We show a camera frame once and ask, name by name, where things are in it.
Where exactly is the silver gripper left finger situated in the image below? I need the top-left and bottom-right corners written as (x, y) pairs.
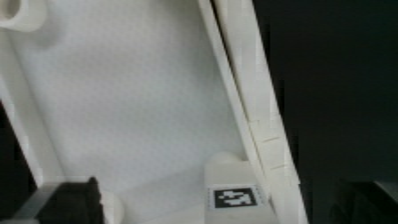
top-left (12, 177), bottom-right (104, 224)

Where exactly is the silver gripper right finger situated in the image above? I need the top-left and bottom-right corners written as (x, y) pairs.
top-left (330, 181), bottom-right (398, 224)

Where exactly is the white desk leg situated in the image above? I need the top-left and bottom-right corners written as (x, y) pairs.
top-left (204, 152), bottom-right (278, 224)

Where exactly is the white U-shaped obstacle frame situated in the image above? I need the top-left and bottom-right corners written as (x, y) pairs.
top-left (213, 0), bottom-right (308, 224)

